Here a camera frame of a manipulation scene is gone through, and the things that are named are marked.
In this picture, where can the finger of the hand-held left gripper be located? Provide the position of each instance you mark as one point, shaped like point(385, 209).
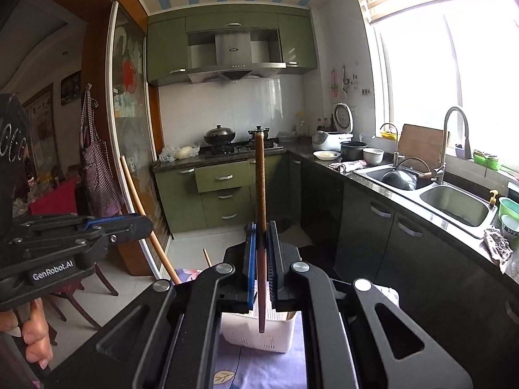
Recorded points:
point(109, 221)
point(133, 231)

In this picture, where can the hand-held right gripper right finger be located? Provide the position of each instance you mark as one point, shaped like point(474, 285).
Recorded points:
point(272, 263)

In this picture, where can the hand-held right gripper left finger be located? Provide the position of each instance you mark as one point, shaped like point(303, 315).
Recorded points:
point(251, 263)

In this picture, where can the light wooden chopstick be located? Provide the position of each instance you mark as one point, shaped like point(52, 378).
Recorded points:
point(164, 257)
point(207, 258)

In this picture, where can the white plastic utensil holder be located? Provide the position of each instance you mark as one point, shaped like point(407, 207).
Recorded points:
point(243, 332)

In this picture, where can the dark brown chopstick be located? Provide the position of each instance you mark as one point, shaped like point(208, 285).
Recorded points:
point(260, 178)

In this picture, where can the person's left hand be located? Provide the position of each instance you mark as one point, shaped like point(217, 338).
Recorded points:
point(37, 340)

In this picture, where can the flat cardboard piece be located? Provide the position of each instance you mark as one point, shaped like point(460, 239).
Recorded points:
point(296, 236)

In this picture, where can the checkered apron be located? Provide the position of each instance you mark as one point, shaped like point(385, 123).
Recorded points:
point(97, 170)

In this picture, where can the wooden chair with red cushion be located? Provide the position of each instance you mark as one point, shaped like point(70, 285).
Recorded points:
point(61, 198)

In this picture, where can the green kitchen base cabinet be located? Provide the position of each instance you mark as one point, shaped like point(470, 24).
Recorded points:
point(182, 202)

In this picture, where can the white plastic bag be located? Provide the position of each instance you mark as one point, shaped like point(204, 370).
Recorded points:
point(166, 154)

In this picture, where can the green cabinet drawer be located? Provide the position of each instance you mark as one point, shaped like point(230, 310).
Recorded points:
point(223, 176)

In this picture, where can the pale yellow plastic bag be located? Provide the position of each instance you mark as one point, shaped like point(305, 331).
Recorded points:
point(184, 152)

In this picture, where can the frosted sliding glass door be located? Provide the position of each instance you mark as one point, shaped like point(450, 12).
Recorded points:
point(129, 129)

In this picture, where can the dark kitchen counter cabinet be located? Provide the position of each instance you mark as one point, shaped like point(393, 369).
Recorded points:
point(365, 243)

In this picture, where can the purple floral tablecloth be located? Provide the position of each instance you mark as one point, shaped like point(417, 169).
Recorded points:
point(259, 368)

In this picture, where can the black gas stove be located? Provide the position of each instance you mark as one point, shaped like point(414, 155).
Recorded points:
point(239, 149)

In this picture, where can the person's black printed shirt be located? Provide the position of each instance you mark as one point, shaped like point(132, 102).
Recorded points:
point(12, 150)

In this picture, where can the white plate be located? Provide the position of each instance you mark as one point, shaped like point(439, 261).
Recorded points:
point(326, 155)

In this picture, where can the crumpled dish cloth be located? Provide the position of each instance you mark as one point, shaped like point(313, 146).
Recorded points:
point(348, 166)

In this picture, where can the clear plastic food container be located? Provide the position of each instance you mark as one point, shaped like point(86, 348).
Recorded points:
point(288, 136)

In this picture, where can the black wok with lid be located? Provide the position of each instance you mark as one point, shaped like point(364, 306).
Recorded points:
point(219, 135)

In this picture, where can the black cooking pot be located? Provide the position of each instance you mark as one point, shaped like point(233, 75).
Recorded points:
point(265, 133)

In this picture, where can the black inner cooker pot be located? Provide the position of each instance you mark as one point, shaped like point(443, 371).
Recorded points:
point(353, 150)

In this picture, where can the cooking oil bottle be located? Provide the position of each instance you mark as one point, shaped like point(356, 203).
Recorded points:
point(301, 123)

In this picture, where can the white rice cooker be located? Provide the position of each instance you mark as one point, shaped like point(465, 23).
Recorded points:
point(332, 133)

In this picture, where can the white bowl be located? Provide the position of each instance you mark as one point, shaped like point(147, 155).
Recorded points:
point(373, 156)

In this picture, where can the dark sauce bottles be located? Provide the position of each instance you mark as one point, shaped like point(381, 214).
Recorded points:
point(324, 124)

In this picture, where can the black pan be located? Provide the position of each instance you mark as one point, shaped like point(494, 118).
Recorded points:
point(399, 180)

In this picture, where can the small steel faucet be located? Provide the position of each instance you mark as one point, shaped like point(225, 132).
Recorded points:
point(395, 146)

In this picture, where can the wooden cutting board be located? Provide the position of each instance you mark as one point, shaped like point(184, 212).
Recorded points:
point(419, 146)

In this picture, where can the steel double sink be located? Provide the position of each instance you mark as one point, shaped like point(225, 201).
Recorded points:
point(454, 206)

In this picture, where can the steel range hood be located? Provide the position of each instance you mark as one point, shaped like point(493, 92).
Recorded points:
point(235, 56)

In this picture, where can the tall grey faucet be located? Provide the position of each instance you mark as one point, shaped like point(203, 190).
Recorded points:
point(446, 129)

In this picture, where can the dirty grey rag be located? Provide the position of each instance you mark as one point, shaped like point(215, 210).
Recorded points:
point(496, 247)

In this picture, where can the green plastic containers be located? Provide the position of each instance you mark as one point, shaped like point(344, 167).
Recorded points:
point(486, 161)

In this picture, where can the green plastic bowl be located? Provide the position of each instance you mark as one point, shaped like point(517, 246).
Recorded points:
point(509, 208)

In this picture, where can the kitchen window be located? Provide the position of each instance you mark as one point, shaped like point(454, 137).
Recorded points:
point(446, 69)

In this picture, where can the framed wall picture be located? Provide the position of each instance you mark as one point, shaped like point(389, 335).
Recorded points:
point(42, 129)

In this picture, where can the dark wall poster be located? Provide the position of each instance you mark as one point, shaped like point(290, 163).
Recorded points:
point(71, 88)

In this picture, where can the wall hook rack with utensils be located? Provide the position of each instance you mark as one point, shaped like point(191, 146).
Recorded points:
point(344, 81)

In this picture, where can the green upper wall cabinet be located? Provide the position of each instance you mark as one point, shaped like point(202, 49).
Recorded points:
point(296, 44)

